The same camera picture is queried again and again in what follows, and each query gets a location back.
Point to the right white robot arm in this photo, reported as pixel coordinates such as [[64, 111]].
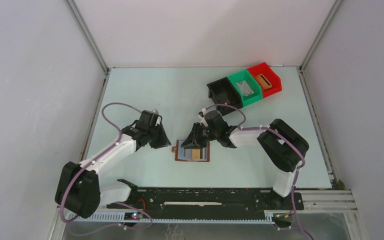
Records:
[[283, 145]]

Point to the silver card in green bin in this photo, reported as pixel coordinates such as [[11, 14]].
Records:
[[244, 88]]

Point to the red plastic bin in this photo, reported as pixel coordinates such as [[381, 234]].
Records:
[[266, 70]]

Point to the grey striped credit card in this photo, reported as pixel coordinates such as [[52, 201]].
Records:
[[186, 154]]

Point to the gold credit card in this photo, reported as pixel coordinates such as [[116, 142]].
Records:
[[197, 153]]

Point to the dark card in black bin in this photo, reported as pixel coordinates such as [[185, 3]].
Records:
[[224, 98]]

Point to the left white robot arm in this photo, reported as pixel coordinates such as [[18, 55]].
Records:
[[81, 188]]

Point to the brown leather card holder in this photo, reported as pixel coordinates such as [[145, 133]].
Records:
[[177, 151]]

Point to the white cable duct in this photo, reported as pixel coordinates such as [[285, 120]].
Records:
[[135, 217]]

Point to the gold card in red bin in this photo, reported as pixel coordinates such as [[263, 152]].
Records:
[[263, 82]]

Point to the black plastic bin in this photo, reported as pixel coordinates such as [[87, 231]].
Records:
[[224, 85]]

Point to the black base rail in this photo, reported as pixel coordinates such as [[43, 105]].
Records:
[[212, 203]]

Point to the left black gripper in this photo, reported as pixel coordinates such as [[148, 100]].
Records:
[[164, 141]]

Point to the green plastic bin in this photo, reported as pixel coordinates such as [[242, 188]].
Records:
[[245, 75]]

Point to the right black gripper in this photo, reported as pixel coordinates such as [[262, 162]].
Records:
[[194, 140]]

